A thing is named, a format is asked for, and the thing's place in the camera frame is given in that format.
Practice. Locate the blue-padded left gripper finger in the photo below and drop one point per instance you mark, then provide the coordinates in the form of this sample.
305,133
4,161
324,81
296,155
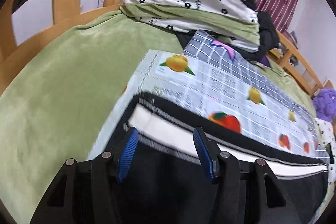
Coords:
87,192

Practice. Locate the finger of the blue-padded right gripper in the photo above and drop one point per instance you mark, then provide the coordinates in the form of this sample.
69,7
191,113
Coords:
251,195

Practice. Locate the black pants with white stripe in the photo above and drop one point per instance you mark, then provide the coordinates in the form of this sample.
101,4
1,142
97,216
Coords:
178,167

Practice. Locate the green fleece blanket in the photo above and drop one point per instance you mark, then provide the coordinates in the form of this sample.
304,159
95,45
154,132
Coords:
55,107

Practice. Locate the fruit-print plastic table cover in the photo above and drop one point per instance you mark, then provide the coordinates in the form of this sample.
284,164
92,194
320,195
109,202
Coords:
209,91

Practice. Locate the white floral pillow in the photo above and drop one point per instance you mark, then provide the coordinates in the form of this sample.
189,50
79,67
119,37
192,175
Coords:
327,140

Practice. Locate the purple plush toy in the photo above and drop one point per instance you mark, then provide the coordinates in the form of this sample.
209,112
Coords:
324,103

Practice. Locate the blue checkered bed sheet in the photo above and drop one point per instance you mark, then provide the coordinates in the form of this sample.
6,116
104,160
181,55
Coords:
272,81

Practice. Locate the black clothes pile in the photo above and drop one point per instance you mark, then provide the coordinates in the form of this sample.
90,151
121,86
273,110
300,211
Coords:
268,39

